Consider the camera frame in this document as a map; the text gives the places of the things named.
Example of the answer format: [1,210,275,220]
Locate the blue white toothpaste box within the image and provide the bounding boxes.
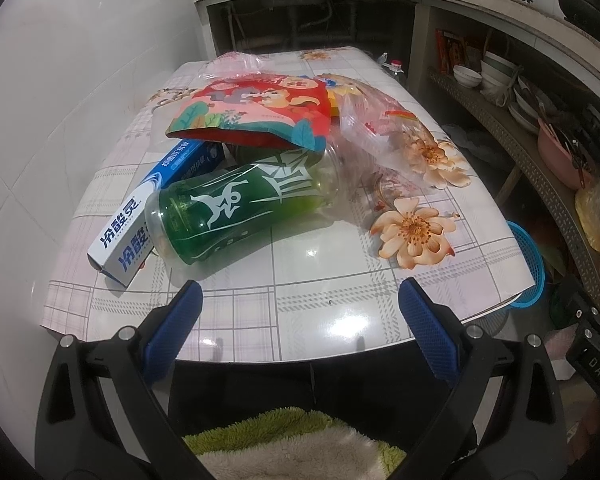
[86,140,224,288]

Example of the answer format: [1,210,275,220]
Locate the green drink bottle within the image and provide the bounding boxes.
[145,146,342,266]

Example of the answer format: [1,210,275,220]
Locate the clear plastic bag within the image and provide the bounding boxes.
[199,51,462,196]

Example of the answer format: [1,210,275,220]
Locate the red cartoon snack bag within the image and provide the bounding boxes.
[166,74,332,153]

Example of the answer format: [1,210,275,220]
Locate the blue plastic trash basket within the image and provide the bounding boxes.
[508,221,546,309]

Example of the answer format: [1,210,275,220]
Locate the green white fluffy garment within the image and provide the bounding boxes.
[183,408,406,479]

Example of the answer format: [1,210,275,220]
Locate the floral tablecloth table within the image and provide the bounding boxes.
[42,106,534,362]

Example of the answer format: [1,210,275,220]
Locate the wicker lower shelf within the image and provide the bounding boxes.
[428,67,600,308]

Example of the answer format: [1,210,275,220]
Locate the yellow plastic bag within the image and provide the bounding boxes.
[574,176,600,252]

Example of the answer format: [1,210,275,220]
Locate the pink plastic basin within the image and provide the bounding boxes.
[538,118,593,191]

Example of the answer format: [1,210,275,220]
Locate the white bowl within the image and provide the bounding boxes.
[453,64,482,89]

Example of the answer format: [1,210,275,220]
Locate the stack of white dishes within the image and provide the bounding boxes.
[480,51,521,107]

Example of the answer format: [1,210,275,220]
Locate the oil bottle on floor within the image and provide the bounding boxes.
[377,52,407,87]

